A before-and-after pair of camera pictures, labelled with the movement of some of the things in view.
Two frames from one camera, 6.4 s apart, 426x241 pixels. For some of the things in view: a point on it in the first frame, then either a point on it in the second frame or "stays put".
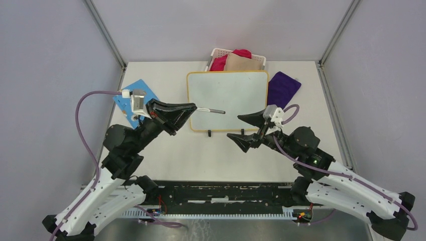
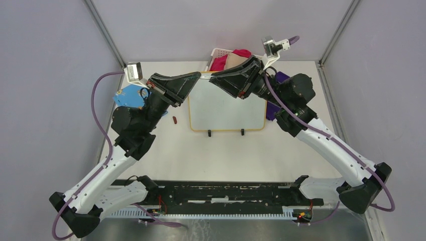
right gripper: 253,140 -> 239,81
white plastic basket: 217,52 stays put
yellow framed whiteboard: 235,92 stays put
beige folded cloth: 234,62 stays put
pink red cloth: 219,63 stays put
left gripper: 171,120 -> 174,89
